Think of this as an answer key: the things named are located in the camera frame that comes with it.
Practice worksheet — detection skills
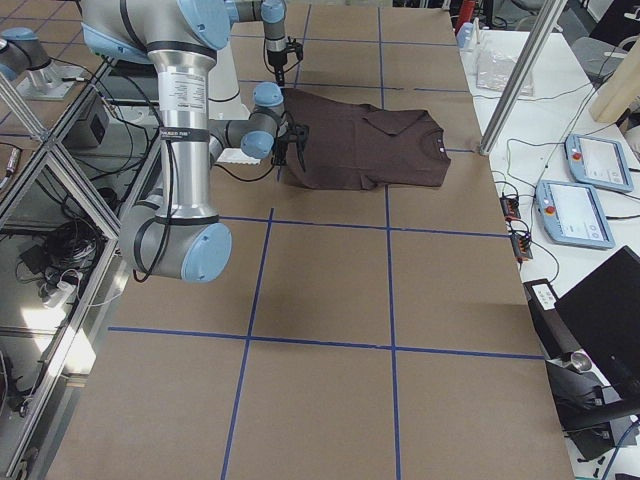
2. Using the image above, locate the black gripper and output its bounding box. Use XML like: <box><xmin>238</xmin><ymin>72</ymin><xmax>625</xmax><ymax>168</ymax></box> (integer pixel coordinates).
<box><xmin>271</xmin><ymin>133</ymin><xmax>290</xmax><ymax>167</ymax></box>
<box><xmin>266</xmin><ymin>50</ymin><xmax>286</xmax><ymax>87</ymax></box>

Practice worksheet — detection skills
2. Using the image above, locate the dark brown t-shirt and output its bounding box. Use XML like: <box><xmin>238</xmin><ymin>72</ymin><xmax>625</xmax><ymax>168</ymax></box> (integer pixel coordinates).
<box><xmin>284</xmin><ymin>89</ymin><xmax>451</xmax><ymax>190</ymax></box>

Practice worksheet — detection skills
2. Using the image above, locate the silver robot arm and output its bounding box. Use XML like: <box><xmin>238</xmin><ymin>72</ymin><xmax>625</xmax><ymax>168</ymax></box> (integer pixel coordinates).
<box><xmin>81</xmin><ymin>1</ymin><xmax>289</xmax><ymax>283</ymax></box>
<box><xmin>224</xmin><ymin>0</ymin><xmax>288</xmax><ymax>86</ymax></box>

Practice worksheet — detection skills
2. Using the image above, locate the clear plastic bag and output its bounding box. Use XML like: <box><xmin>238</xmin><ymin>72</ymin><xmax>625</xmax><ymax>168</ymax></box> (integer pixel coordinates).
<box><xmin>476</xmin><ymin>50</ymin><xmax>517</xmax><ymax>92</ymax></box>

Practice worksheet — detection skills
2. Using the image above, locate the near blue teach pendant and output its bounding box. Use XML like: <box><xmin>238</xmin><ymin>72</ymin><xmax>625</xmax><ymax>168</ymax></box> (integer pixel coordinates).
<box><xmin>535</xmin><ymin>180</ymin><xmax>615</xmax><ymax>250</ymax></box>

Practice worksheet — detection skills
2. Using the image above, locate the blue teach pendant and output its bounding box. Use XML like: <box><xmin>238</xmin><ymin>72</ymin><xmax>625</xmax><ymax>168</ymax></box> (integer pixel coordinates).
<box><xmin>535</xmin><ymin>180</ymin><xmax>615</xmax><ymax>250</ymax></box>
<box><xmin>564</xmin><ymin>134</ymin><xmax>634</xmax><ymax>193</ymax></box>

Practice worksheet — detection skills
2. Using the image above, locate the far blue teach pendant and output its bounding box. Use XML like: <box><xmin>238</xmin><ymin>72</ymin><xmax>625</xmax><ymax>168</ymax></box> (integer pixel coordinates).
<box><xmin>564</xmin><ymin>134</ymin><xmax>634</xmax><ymax>193</ymax></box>

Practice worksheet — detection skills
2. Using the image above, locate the black laptop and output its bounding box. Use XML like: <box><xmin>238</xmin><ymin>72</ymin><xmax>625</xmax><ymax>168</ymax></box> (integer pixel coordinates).
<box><xmin>524</xmin><ymin>246</ymin><xmax>639</xmax><ymax>398</ymax></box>

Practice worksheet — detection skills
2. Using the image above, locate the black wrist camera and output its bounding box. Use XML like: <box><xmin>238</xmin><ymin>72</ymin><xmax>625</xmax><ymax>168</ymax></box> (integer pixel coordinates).
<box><xmin>289</xmin><ymin>124</ymin><xmax>310</xmax><ymax>151</ymax></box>
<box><xmin>286</xmin><ymin>37</ymin><xmax>304</xmax><ymax>62</ymax></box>

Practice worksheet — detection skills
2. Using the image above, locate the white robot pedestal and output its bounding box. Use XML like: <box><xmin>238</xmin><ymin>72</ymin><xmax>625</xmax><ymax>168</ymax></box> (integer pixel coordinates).
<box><xmin>204</xmin><ymin>0</ymin><xmax>269</xmax><ymax>166</ymax></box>

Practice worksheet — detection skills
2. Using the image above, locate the aluminium frame rack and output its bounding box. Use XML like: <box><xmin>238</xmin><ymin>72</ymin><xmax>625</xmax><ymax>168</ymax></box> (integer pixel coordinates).
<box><xmin>1</xmin><ymin>59</ymin><xmax>159</xmax><ymax>479</ymax></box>

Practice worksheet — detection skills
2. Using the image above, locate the grey aluminium post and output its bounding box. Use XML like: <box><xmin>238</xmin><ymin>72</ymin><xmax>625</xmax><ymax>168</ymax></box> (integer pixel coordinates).
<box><xmin>479</xmin><ymin>0</ymin><xmax>567</xmax><ymax>156</ymax></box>

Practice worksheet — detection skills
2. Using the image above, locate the black camera stand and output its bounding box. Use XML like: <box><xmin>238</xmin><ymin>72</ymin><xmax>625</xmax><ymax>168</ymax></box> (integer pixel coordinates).
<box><xmin>546</xmin><ymin>362</ymin><xmax>639</xmax><ymax>461</ymax></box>

